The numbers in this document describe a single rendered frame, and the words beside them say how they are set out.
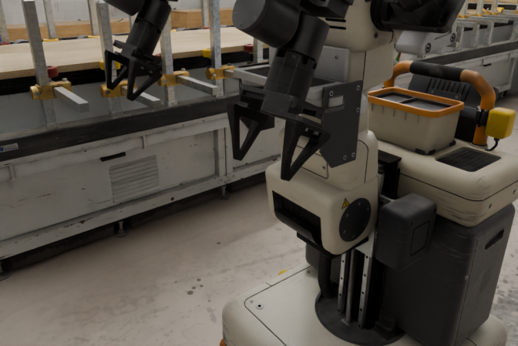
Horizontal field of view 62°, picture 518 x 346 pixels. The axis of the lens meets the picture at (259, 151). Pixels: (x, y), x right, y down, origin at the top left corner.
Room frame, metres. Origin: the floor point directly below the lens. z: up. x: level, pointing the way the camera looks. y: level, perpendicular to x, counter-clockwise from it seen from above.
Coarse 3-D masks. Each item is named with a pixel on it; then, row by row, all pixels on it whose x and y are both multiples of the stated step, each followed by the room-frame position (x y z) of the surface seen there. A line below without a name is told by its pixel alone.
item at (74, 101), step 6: (54, 90) 1.53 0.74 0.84; (60, 90) 1.49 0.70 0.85; (66, 90) 1.49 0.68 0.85; (60, 96) 1.48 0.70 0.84; (66, 96) 1.42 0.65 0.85; (72, 96) 1.41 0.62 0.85; (78, 96) 1.41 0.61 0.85; (66, 102) 1.43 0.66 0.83; (72, 102) 1.37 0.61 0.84; (78, 102) 1.33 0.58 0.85; (84, 102) 1.33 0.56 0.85; (78, 108) 1.33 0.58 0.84; (84, 108) 1.33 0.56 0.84
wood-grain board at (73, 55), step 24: (0, 48) 2.19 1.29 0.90; (24, 48) 2.19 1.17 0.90; (48, 48) 2.19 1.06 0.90; (72, 48) 2.19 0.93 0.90; (96, 48) 2.19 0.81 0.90; (192, 48) 2.19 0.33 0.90; (240, 48) 2.28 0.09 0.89; (264, 48) 2.39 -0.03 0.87; (0, 72) 1.59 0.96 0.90; (24, 72) 1.64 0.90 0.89
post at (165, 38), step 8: (168, 24) 1.85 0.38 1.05; (168, 32) 1.85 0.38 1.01; (160, 40) 1.85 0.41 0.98; (168, 40) 1.85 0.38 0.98; (160, 48) 1.86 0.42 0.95; (168, 48) 1.85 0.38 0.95; (168, 56) 1.84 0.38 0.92; (168, 64) 1.84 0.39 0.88; (168, 72) 1.84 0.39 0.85; (168, 88) 1.84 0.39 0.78; (168, 96) 1.83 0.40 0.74
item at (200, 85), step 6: (162, 72) 1.95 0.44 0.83; (180, 78) 1.82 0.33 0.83; (186, 78) 1.81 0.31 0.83; (186, 84) 1.79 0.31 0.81; (192, 84) 1.75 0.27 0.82; (198, 84) 1.71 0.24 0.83; (204, 84) 1.69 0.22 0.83; (210, 84) 1.69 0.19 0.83; (204, 90) 1.68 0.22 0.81; (210, 90) 1.64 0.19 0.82; (216, 90) 1.64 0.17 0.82
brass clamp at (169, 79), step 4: (176, 72) 1.87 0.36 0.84; (180, 72) 1.87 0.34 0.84; (184, 72) 1.88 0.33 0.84; (188, 72) 1.89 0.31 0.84; (164, 76) 1.83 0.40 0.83; (168, 76) 1.83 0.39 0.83; (172, 76) 1.84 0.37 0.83; (176, 76) 1.85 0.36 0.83; (188, 76) 1.89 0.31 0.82; (160, 80) 1.82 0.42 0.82; (164, 80) 1.81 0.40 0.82; (168, 80) 1.83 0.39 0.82; (172, 80) 1.84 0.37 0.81; (176, 80) 1.85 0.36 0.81; (160, 84) 1.82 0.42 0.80; (164, 84) 1.82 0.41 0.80; (168, 84) 1.83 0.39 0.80; (172, 84) 1.84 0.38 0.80; (176, 84) 1.85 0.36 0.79
